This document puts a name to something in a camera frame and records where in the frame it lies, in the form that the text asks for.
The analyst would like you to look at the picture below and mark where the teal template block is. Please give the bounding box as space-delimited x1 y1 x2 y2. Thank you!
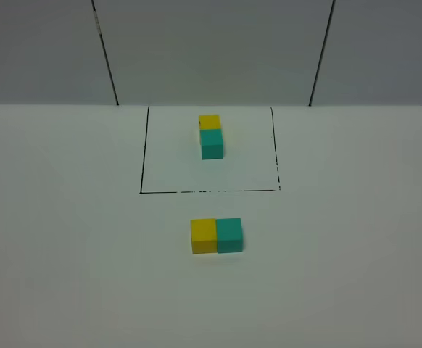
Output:
200 129 223 160

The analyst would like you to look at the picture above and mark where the white template paper sheet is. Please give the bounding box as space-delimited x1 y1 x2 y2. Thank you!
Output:
141 106 280 193

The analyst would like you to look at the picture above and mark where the yellow template block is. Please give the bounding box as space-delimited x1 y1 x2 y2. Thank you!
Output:
199 115 221 131

